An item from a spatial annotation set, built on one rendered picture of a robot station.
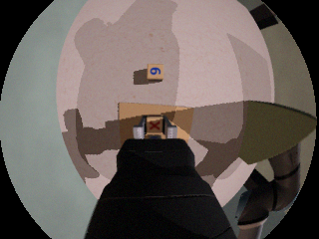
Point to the tan flat mat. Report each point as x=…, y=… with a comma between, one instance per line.
x=131, y=114

